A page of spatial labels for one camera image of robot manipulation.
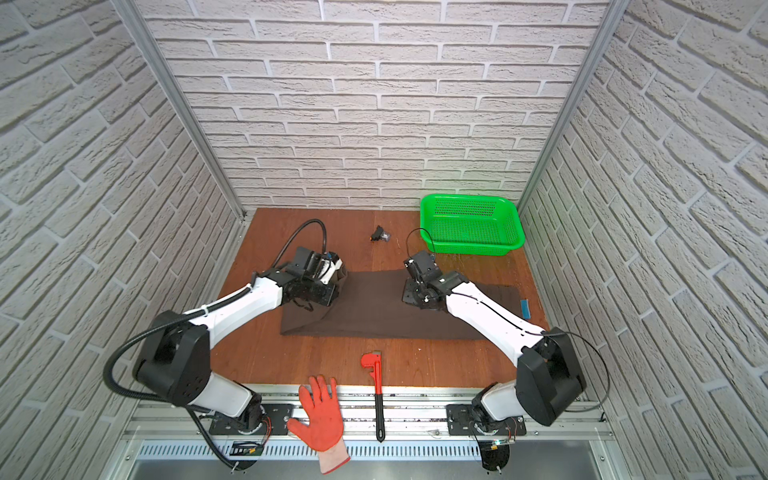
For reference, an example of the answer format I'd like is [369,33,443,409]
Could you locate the red work glove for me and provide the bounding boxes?
[286,375,350,475]

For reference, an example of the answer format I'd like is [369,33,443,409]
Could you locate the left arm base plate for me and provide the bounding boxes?
[208,403,294,437]

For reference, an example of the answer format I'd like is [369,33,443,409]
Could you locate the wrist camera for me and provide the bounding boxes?
[315,252,343,284]
[404,250,442,283]

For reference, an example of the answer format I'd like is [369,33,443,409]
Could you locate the red pipe wrench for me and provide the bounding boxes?
[360,351,386,443]

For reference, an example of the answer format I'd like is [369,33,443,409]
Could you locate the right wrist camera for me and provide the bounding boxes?
[404,250,442,283]

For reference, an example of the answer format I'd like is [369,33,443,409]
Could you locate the small black metal object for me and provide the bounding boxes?
[370,225,391,242]

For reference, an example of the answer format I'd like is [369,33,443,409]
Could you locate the blue sponge block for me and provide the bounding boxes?
[520,299,531,320]

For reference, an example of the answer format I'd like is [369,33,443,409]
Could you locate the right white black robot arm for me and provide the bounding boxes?
[403,272,586,426]

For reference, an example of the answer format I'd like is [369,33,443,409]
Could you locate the black corrugated cable hose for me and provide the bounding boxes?
[101,218,330,472]

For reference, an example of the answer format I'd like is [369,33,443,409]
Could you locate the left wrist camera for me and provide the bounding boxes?
[315,252,343,284]

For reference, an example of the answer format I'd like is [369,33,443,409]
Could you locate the brown trousers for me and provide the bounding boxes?
[279,268,523,341]

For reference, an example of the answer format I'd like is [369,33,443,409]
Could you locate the aluminium frame rail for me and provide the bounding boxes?
[122,385,615,441]

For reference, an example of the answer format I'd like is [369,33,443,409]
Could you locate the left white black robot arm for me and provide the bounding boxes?
[133,247,345,432]

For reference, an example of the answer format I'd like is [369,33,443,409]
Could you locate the green plastic basket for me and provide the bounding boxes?
[420,194,525,256]

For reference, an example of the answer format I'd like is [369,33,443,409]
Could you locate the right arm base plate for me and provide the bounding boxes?
[445,404,527,438]

